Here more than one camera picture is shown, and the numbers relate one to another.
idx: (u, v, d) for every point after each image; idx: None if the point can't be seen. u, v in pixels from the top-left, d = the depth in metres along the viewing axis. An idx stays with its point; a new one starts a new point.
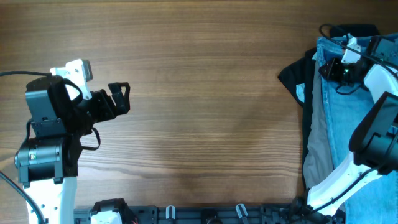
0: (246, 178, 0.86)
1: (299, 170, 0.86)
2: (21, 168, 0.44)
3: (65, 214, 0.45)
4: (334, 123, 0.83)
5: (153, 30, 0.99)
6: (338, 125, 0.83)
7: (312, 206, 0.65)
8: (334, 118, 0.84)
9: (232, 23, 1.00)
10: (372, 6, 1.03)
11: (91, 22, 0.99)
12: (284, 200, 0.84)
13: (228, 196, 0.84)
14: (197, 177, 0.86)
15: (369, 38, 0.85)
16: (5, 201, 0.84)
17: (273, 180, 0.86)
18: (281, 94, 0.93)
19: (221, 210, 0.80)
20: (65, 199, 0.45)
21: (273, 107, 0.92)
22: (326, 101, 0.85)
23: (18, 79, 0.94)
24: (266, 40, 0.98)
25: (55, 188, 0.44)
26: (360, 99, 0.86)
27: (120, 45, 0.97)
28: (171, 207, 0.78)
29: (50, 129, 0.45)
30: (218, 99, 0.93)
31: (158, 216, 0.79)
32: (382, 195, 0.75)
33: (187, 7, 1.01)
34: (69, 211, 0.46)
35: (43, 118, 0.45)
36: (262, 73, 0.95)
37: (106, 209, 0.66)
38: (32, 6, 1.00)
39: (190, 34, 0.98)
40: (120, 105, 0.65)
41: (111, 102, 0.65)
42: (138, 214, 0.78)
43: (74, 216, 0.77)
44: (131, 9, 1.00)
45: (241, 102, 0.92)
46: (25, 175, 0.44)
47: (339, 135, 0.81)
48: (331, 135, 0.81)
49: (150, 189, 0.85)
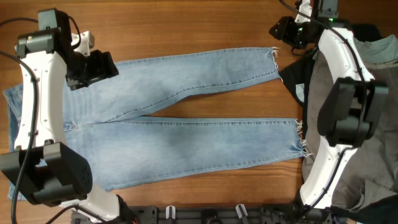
0: (246, 178, 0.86)
1: (297, 170, 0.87)
2: (22, 127, 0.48)
3: (56, 127, 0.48)
4: (241, 139, 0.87)
5: (153, 29, 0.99)
6: (236, 141, 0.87)
7: (316, 217, 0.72)
8: (250, 137, 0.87)
9: (233, 23, 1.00)
10: (373, 5, 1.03)
11: (90, 22, 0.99)
12: (284, 200, 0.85)
13: (229, 196, 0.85)
14: (198, 177, 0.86)
15: (367, 48, 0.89)
16: (4, 202, 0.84)
17: (273, 180, 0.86)
18: (281, 94, 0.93)
19: (221, 210, 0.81)
20: (56, 124, 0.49)
21: (273, 107, 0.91)
22: (236, 122, 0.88)
23: (18, 79, 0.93)
24: (266, 39, 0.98)
25: (28, 109, 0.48)
26: (272, 135, 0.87)
27: (120, 44, 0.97)
28: (171, 207, 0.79)
29: (34, 121, 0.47)
30: (217, 98, 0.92)
31: (158, 216, 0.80)
32: (372, 214, 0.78)
33: (187, 7, 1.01)
34: (58, 128, 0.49)
35: (22, 124, 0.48)
36: None
37: (111, 216, 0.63)
38: (32, 6, 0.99)
39: (190, 34, 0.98)
40: (58, 46, 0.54)
41: (60, 53, 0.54)
42: (138, 214, 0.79)
43: (75, 216, 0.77)
44: (131, 9, 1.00)
45: (240, 102, 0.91)
46: (28, 98, 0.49)
47: (259, 147, 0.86)
48: (248, 153, 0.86)
49: (152, 189, 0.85)
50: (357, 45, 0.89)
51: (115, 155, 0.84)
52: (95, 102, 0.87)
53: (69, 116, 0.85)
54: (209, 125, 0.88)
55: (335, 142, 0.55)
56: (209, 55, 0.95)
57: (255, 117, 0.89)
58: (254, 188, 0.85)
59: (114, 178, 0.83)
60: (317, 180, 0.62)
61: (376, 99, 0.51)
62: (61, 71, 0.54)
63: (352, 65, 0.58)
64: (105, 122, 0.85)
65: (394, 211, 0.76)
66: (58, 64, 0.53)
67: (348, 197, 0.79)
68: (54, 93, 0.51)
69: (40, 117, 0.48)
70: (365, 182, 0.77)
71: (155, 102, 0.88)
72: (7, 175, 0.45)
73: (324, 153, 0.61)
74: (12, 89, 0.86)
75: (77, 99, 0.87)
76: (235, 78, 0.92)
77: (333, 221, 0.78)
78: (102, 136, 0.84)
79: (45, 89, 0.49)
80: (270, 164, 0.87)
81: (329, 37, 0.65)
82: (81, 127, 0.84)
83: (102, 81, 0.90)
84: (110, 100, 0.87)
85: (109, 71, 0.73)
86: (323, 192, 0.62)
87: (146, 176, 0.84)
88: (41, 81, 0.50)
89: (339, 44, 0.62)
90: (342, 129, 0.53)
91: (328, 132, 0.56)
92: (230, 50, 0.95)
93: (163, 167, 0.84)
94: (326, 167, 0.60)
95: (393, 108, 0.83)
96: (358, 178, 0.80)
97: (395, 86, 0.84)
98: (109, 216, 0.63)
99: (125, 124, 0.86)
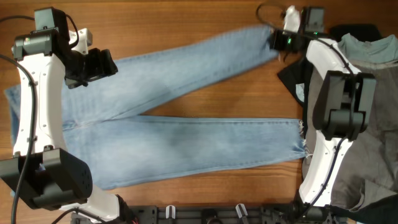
0: (245, 178, 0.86)
1: (297, 170, 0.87)
2: (21, 132, 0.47)
3: (55, 131, 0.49)
4: (244, 138, 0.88)
5: (153, 29, 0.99)
6: (239, 140, 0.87)
7: (316, 218, 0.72)
8: (255, 136, 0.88)
9: (233, 23, 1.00)
10: (374, 5, 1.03)
11: (90, 22, 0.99)
12: (284, 199, 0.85)
13: (229, 196, 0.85)
14: (198, 177, 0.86)
15: (367, 48, 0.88)
16: (5, 201, 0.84)
17: (273, 180, 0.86)
18: (281, 94, 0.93)
19: (221, 210, 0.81)
20: (55, 128, 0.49)
21: (273, 107, 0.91)
22: (238, 122, 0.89)
23: (17, 79, 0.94)
24: (266, 39, 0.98)
25: (27, 114, 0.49)
26: (275, 135, 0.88)
27: (120, 45, 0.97)
28: (171, 207, 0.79)
29: (33, 126, 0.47)
30: (217, 99, 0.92)
31: (158, 215, 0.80)
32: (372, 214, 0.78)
33: (187, 7, 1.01)
34: (58, 132, 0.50)
35: (20, 129, 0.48)
36: (262, 72, 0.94)
37: (111, 216, 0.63)
38: (32, 6, 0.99)
39: (190, 34, 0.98)
40: (56, 48, 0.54)
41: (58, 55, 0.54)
42: (138, 214, 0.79)
43: (74, 216, 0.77)
44: (131, 9, 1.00)
45: (241, 102, 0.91)
46: (27, 102, 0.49)
47: (263, 146, 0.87)
48: (252, 152, 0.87)
49: (152, 189, 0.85)
50: (358, 45, 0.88)
51: (119, 153, 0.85)
52: (98, 101, 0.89)
53: (72, 113, 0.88)
54: (210, 125, 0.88)
55: (331, 135, 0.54)
56: (207, 45, 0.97)
57: (256, 117, 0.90)
58: (254, 187, 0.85)
59: (118, 176, 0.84)
60: (316, 174, 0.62)
61: (366, 89, 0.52)
62: (59, 74, 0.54)
63: (339, 61, 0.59)
64: (107, 121, 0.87)
65: (394, 211, 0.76)
66: (56, 66, 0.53)
67: (348, 197, 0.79)
68: (53, 96, 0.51)
69: (39, 122, 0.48)
70: (365, 182, 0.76)
71: (158, 94, 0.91)
72: (6, 181, 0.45)
73: (320, 147, 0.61)
74: (12, 89, 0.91)
75: (79, 98, 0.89)
76: (237, 68, 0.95)
77: (333, 221, 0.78)
78: (106, 134, 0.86)
79: (43, 92, 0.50)
80: (270, 164, 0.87)
81: (316, 45, 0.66)
82: (84, 126, 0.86)
83: (102, 81, 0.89)
84: (114, 98, 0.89)
85: (108, 70, 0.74)
86: (322, 188, 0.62)
87: (149, 175, 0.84)
88: (40, 84, 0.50)
89: (325, 48, 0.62)
90: (337, 121, 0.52)
91: (322, 127, 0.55)
92: (229, 45, 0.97)
93: (168, 164, 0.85)
94: (324, 161, 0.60)
95: (393, 108, 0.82)
96: (358, 179, 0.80)
97: (395, 87, 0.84)
98: (108, 216, 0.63)
99: (129, 123, 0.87)
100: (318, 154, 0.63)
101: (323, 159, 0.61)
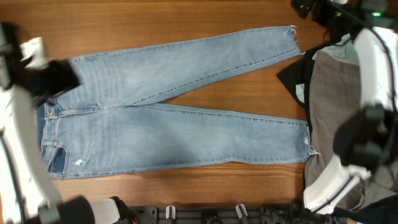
0: (245, 178, 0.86)
1: (296, 170, 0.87)
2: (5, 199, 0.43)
3: (41, 182, 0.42)
4: (257, 134, 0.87)
5: (153, 30, 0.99)
6: (256, 136, 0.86)
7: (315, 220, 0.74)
8: (273, 133, 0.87)
9: (233, 23, 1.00)
10: None
11: (90, 22, 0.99)
12: (284, 199, 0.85)
13: (228, 196, 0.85)
14: (197, 177, 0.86)
15: None
16: None
17: (273, 180, 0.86)
18: (281, 94, 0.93)
19: (222, 210, 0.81)
20: (42, 177, 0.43)
21: (273, 108, 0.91)
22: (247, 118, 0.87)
23: None
24: None
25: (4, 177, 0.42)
26: (292, 133, 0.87)
27: (120, 45, 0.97)
28: (171, 207, 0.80)
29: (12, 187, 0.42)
30: (217, 99, 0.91)
31: (158, 216, 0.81)
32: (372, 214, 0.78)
33: (187, 7, 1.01)
34: (45, 180, 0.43)
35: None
36: (262, 72, 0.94)
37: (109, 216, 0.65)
38: (32, 6, 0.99)
39: (190, 34, 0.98)
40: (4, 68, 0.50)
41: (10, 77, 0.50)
42: (138, 214, 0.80)
43: None
44: (130, 9, 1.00)
45: (240, 102, 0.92)
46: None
47: (278, 144, 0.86)
48: (266, 148, 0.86)
49: (152, 189, 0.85)
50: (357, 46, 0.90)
51: (137, 139, 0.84)
52: (121, 87, 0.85)
53: (95, 97, 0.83)
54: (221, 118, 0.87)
55: (351, 164, 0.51)
56: (230, 37, 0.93)
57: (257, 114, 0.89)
58: (254, 188, 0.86)
59: (136, 162, 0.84)
60: (326, 190, 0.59)
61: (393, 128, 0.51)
62: (25, 105, 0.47)
63: (388, 83, 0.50)
64: (130, 106, 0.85)
65: (394, 211, 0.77)
66: (21, 100, 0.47)
67: (348, 198, 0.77)
68: (26, 141, 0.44)
69: (22, 180, 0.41)
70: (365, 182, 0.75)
71: (180, 85, 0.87)
72: None
73: (334, 169, 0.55)
74: None
75: (102, 83, 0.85)
76: (257, 57, 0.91)
77: (333, 221, 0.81)
78: (127, 121, 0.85)
79: (13, 149, 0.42)
80: (270, 164, 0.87)
81: (369, 40, 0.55)
82: (107, 110, 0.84)
83: None
84: (136, 84, 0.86)
85: None
86: (326, 201, 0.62)
87: (166, 162, 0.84)
88: (8, 135, 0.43)
89: (381, 53, 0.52)
90: (362, 154, 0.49)
91: (343, 152, 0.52)
92: (249, 32, 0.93)
93: (185, 154, 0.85)
94: (336, 183, 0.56)
95: None
96: None
97: None
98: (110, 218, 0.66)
99: (149, 110, 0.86)
100: (330, 172, 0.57)
101: (334, 182, 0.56)
